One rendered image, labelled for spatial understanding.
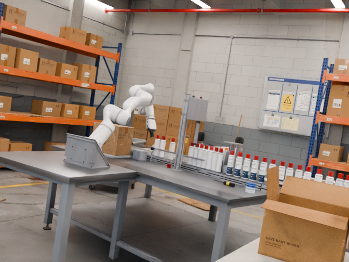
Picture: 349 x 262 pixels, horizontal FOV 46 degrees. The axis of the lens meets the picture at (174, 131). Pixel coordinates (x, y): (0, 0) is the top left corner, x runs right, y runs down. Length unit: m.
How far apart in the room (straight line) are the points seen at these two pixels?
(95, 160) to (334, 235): 1.85
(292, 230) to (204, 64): 7.00
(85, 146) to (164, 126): 4.18
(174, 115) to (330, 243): 5.53
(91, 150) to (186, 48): 6.05
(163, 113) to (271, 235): 5.51
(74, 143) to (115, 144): 0.69
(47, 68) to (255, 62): 3.86
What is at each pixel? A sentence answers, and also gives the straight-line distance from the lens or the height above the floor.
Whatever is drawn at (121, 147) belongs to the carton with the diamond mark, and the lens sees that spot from 3.87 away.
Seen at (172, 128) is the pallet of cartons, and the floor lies 1.02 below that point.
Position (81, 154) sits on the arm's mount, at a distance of 3.15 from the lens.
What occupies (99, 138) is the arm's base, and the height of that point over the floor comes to 1.05.
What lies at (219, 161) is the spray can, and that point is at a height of 0.97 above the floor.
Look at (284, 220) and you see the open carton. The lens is 1.87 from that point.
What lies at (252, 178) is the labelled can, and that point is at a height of 0.90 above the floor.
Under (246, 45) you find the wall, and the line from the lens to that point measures 8.33.
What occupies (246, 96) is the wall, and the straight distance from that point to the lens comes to 8.15.
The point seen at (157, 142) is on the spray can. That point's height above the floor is 1.01.
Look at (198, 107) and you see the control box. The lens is 3.54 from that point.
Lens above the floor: 1.35
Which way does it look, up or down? 3 degrees down
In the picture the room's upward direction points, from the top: 9 degrees clockwise
